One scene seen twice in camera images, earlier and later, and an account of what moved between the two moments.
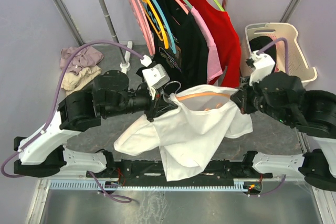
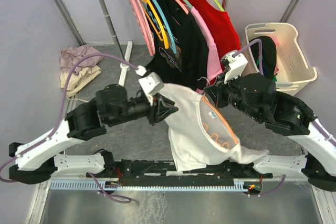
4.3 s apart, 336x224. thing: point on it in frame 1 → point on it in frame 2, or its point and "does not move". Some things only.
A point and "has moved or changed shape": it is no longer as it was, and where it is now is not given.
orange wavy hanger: [189, 95] → [214, 123]
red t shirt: [223, 30] does not move
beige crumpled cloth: [72, 83] does not move
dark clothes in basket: [256, 43] does not move
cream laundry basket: [290, 55] does not move
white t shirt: [193, 128] has moved or changed shape
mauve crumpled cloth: [86, 57] does not move
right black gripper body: [250, 100] → [224, 95]
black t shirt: [178, 41] does not move
